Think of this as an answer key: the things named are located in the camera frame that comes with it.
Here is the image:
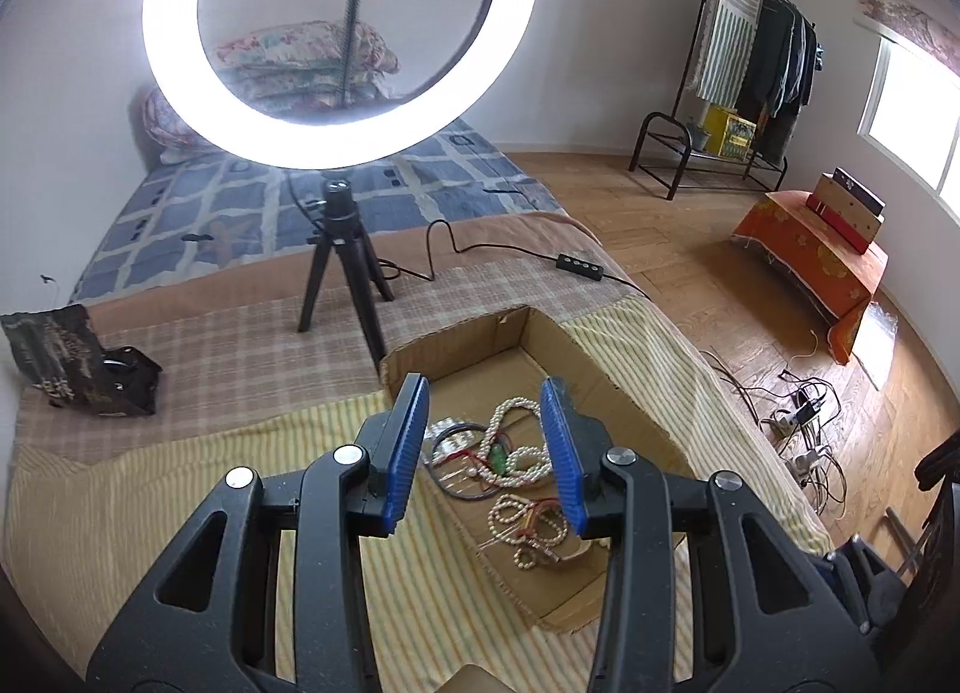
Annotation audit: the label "green jade pendant red cord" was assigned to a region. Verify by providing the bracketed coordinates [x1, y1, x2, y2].
[426, 436, 520, 484]

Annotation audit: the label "open cardboard box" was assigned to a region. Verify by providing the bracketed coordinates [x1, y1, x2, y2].
[379, 306, 693, 633]

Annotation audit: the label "floral window curtain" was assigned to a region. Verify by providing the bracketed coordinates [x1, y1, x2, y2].
[857, 0, 958, 74]

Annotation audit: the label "small pearl necklace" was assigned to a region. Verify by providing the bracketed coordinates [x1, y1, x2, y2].
[485, 493, 571, 573]

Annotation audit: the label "black printed bag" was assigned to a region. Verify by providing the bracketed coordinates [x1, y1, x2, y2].
[2, 305, 163, 417]

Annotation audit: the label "yellow striped blanket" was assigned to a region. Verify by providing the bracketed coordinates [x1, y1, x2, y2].
[5, 296, 830, 691]

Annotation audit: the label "striped hanging towel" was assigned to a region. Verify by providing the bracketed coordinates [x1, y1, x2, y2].
[686, 0, 763, 110]

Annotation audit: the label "long twisted pearl necklace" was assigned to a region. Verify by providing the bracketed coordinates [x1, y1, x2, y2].
[465, 395, 557, 490]

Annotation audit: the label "red strap wristwatch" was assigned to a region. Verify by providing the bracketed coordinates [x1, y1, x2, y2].
[516, 500, 594, 568]

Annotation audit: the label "black tripod stand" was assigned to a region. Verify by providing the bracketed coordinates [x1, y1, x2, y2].
[298, 178, 395, 365]

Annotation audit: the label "dark metal bangle ring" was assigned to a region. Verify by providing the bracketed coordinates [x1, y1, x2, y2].
[426, 420, 502, 502]

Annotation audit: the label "black power cable with switch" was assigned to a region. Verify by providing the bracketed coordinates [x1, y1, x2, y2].
[374, 217, 655, 302]

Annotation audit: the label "dark hanging clothes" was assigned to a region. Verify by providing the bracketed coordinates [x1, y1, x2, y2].
[736, 0, 823, 165]

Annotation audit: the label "yellow box on rack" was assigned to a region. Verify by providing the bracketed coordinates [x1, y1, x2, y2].
[703, 105, 757, 161]

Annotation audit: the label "boxes on orange bench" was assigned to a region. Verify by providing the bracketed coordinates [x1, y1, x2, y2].
[805, 168, 885, 254]

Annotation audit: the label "floor cables and power strip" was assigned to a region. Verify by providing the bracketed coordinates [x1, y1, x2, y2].
[700, 331, 853, 515]

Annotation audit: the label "plaid brown bed cover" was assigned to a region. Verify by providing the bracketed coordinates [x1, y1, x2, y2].
[14, 214, 631, 464]

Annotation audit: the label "white ring light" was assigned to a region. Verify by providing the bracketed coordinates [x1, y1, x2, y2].
[142, 0, 535, 170]

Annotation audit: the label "black clothes rack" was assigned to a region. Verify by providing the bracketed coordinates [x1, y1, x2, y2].
[628, 0, 817, 199]

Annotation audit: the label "folded floral quilt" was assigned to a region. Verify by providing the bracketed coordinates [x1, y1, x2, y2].
[141, 19, 404, 167]

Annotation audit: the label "blue patterned bed sheet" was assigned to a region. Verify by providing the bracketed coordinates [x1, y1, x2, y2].
[71, 119, 562, 305]

